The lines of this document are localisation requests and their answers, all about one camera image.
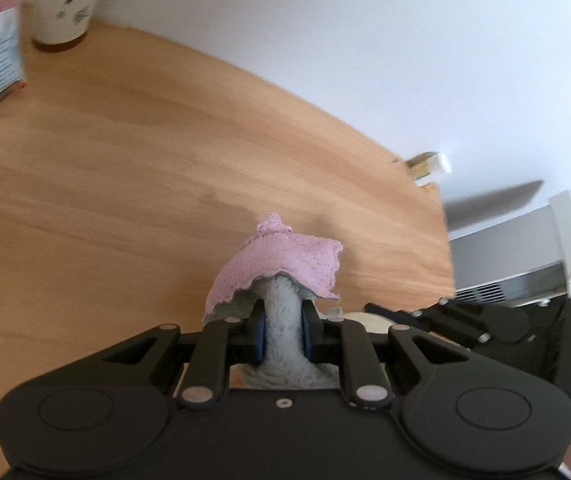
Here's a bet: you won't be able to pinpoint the white tumbler with red lid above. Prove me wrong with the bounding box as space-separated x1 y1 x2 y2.
30 0 114 52

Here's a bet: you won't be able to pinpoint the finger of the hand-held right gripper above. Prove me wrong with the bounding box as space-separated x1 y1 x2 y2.
435 298 533 348
364 302 439 333

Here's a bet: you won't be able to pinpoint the white appliance with vents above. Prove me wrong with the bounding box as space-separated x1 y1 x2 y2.
448 190 571 308

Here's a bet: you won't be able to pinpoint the cream bowl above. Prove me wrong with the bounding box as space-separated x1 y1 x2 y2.
338 311 396 335

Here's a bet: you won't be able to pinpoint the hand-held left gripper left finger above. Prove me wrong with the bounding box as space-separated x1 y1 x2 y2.
63 299 268 411

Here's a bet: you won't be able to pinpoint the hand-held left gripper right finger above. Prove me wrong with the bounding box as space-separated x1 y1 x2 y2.
300 301 509 411

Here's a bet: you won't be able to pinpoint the grey and pink cloth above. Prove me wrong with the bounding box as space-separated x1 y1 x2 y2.
202 212 343 392

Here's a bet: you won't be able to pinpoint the small bottle with white cap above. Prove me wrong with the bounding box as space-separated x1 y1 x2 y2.
404 151 452 184

